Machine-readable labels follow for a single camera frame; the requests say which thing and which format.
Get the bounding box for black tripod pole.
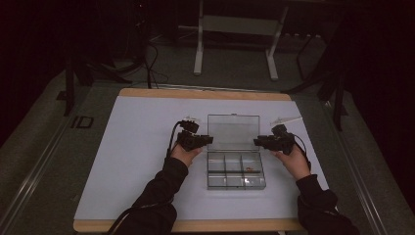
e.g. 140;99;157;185
131;0;155;90

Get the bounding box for wooden table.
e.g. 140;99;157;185
72;87;330;234

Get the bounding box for white metal table frame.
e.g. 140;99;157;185
177;0;290;82

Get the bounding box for clear plastic compartment box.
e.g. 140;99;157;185
206;113;267;192

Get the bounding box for black metal stand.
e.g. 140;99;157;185
56;53;134;118
283;19;349;132

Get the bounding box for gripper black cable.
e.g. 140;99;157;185
293;134;312;171
165;120;184;159

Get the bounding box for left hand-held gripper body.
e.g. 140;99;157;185
175;115;210;153

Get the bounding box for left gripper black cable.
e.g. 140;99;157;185
165;120;184;159

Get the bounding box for person's right hand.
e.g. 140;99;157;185
271;144;312;182

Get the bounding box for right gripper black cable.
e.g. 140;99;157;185
293;134;312;171

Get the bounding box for black floor cable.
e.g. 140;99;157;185
143;40;170;90

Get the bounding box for pale blue table mat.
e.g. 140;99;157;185
73;95;330;221

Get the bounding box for metal floor rail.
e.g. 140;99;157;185
321;100;391;235
0;107;86;231

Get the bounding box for person's left hand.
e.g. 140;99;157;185
169;143;204;168

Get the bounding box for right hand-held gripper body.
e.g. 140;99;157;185
264;115;303;157

